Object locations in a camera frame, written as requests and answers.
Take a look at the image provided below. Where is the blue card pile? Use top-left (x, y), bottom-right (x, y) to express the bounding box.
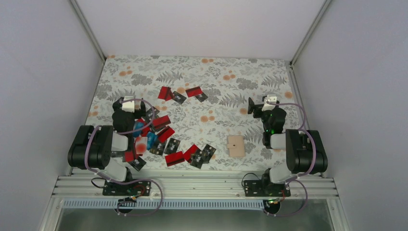
top-left (146, 131), bottom-right (157, 150)

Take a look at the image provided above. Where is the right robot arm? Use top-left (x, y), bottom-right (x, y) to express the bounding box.
top-left (248, 95), bottom-right (328, 196)

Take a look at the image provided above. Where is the grey cable duct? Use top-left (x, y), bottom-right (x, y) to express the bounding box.
top-left (62, 198), bottom-right (264, 210)

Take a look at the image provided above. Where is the aluminium rail frame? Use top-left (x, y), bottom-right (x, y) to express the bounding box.
top-left (52, 168), bottom-right (339, 199)

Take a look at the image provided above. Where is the black card centre right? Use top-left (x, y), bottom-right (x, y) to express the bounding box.
top-left (164, 138), bottom-right (180, 154)

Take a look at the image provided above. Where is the red card top left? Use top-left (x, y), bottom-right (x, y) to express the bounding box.
top-left (158, 86), bottom-right (174, 101)

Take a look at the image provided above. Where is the black card top left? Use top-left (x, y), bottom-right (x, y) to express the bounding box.
top-left (172, 91), bottom-right (187, 104)

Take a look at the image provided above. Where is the black card centre left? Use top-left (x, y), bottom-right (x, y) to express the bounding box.
top-left (150, 140), bottom-right (167, 156)

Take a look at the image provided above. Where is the black card bottom pair right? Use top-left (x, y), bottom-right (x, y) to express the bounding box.
top-left (201, 144), bottom-right (216, 163)

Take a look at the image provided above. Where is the black card top middle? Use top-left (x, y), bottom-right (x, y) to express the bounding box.
top-left (195, 93), bottom-right (208, 102)

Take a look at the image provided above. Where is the red card bottom left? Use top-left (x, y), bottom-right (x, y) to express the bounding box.
top-left (123, 151), bottom-right (136, 162)

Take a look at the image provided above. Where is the black card upper pile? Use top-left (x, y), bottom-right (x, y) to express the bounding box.
top-left (144, 107), bottom-right (160, 123)

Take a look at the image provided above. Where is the red vip card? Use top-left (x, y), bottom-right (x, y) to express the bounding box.
top-left (165, 151), bottom-right (185, 167)

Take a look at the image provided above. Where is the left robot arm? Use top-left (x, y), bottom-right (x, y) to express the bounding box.
top-left (67, 97), bottom-right (149, 195)

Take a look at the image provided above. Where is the red card upper pile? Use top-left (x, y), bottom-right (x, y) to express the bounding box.
top-left (151, 115), bottom-right (171, 130)

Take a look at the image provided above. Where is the black card pair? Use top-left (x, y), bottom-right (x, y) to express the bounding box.
top-left (190, 150), bottom-right (206, 169)
top-left (201, 144), bottom-right (216, 163)

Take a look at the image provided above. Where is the beige card holder wallet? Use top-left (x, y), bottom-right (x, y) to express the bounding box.
top-left (227, 135), bottom-right (246, 158)

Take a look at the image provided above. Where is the white red dot card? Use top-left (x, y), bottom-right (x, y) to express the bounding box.
top-left (134, 137), bottom-right (147, 156)

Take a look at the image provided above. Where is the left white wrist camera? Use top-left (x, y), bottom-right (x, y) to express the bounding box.
top-left (122, 96), bottom-right (135, 113)

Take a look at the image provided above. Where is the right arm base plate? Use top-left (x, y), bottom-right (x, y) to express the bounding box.
top-left (243, 180), bottom-right (291, 197)

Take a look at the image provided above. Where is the red card centre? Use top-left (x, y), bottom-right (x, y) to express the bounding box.
top-left (157, 126), bottom-right (175, 143)

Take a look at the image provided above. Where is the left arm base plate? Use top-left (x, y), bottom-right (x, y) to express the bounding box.
top-left (102, 180), bottom-right (151, 197)

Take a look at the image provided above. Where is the black card bottom pair left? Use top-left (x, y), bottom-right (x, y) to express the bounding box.
top-left (190, 150), bottom-right (206, 169)

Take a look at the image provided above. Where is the floral table mat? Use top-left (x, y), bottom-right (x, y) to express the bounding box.
top-left (86, 55), bottom-right (302, 171)

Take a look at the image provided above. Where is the red card top middle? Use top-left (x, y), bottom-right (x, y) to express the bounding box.
top-left (185, 86), bottom-right (203, 97)

